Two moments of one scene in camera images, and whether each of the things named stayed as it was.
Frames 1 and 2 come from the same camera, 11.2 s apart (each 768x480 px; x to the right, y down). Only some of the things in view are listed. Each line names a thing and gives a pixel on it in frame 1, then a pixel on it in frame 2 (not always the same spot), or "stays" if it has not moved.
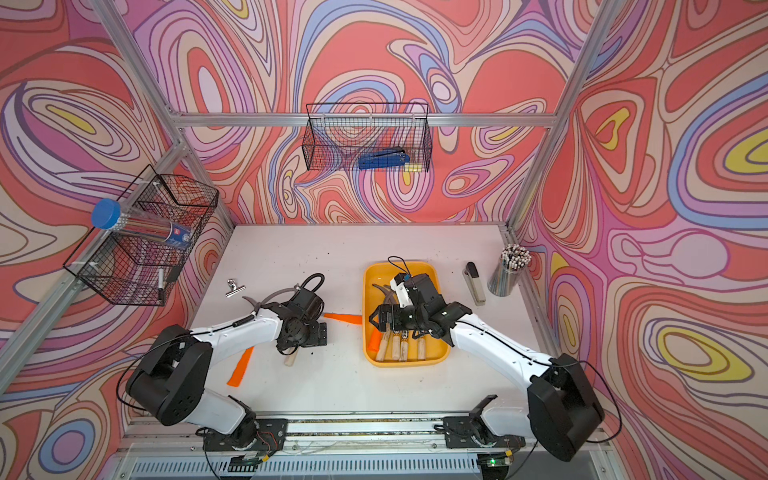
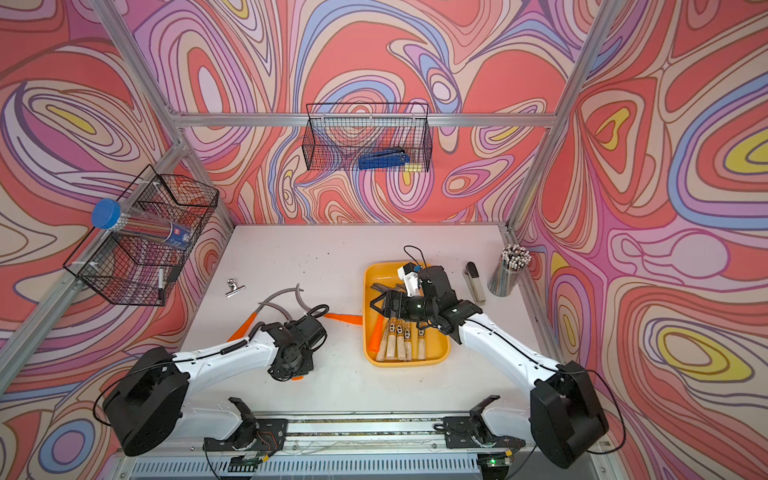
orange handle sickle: (375, 339) stays
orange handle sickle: (349, 318) stays
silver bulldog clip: (233, 285) stays
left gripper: (316, 339) to (284, 375)
